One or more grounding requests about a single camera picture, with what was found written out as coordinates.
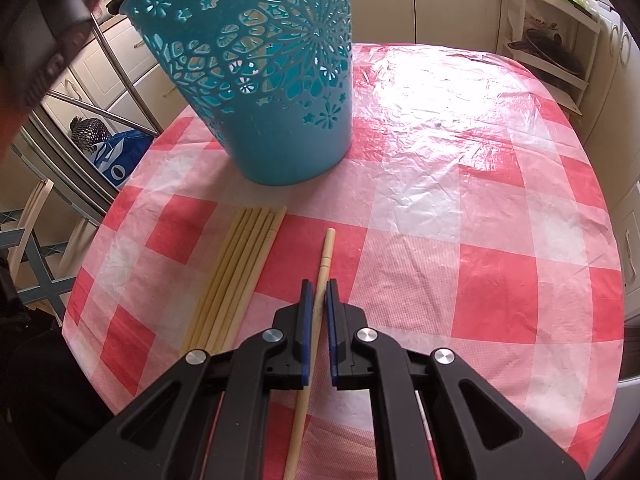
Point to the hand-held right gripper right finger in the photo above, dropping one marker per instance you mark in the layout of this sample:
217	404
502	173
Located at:
332	330

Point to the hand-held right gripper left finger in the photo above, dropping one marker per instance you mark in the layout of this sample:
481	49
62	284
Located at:
306	330

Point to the pale wooden chopstick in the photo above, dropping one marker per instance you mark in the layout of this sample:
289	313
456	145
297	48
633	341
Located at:
324	260

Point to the row of wooden chopsticks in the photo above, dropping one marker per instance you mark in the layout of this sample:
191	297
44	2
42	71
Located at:
230	270

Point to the teal perforated plastic basket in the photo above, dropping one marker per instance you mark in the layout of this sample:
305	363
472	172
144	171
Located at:
280	145

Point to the person's left forearm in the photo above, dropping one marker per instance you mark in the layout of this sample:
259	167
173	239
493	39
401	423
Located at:
5	130

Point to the blue plastic bag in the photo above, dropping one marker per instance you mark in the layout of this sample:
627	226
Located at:
117	157

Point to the red white checked tablecloth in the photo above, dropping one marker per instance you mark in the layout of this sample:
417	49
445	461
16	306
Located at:
450	210

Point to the pale wooden chair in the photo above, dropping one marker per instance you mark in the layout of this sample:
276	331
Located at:
30	220

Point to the person's dark clothing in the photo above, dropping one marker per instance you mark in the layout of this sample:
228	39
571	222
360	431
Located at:
40	385

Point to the black frying pan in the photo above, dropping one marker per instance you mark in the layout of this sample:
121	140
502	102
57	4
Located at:
550	52

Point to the white shelf rack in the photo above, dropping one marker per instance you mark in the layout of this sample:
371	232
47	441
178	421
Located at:
590	35

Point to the white washing machine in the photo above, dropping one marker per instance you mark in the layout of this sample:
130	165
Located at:
622	50

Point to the chrome metal chair frame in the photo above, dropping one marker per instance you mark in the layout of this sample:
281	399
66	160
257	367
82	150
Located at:
55	160

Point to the blue grey stool frame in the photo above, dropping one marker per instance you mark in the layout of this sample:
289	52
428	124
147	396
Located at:
40	270

